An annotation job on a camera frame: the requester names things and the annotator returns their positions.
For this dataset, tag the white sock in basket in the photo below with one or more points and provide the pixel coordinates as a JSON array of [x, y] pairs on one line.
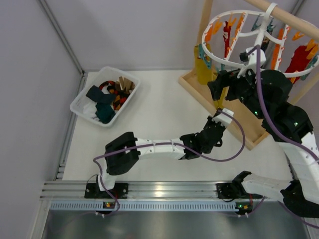
[[90, 109]]

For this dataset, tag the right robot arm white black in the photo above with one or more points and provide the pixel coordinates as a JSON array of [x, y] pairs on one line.
[[265, 95]]

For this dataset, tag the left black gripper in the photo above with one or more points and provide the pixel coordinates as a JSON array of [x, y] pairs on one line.
[[213, 125]]

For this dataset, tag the tan brown striped sock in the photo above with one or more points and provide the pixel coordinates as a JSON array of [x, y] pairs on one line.
[[124, 85]]

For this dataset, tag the mustard yellow sock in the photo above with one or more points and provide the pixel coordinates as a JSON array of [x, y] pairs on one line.
[[204, 67]]

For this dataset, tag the aluminium rail base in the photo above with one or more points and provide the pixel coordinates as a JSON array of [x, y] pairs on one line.
[[171, 196]]

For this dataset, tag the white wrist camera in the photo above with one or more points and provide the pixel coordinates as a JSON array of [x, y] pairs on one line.
[[224, 116], [249, 59]]

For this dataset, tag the dark green sock in basket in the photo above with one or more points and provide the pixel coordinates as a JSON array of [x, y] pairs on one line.
[[104, 112]]

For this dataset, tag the red sock on right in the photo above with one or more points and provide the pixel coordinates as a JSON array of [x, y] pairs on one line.
[[301, 58]]

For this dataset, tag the wooden rack frame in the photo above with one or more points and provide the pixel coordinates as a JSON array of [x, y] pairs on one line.
[[254, 133]]

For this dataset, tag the red thin hanging sock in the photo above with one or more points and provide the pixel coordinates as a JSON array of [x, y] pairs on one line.
[[226, 37]]

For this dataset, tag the argyle brown orange sock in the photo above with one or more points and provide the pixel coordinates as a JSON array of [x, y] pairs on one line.
[[120, 97]]

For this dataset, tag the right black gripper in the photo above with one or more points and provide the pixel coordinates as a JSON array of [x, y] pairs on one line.
[[222, 83]]

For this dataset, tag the navy patterned sock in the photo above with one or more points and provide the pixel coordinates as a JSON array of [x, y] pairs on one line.
[[96, 95]]

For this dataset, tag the red black striped sock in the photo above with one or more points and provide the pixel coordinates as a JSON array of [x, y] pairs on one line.
[[109, 85]]

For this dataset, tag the white plastic basket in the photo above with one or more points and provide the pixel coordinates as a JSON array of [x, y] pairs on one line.
[[105, 74]]

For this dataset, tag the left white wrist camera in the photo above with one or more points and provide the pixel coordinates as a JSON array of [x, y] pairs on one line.
[[224, 116]]

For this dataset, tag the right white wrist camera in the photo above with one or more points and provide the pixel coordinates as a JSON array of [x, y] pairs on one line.
[[249, 59]]

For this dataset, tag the white round clip hanger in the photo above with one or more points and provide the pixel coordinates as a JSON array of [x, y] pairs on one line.
[[249, 27]]

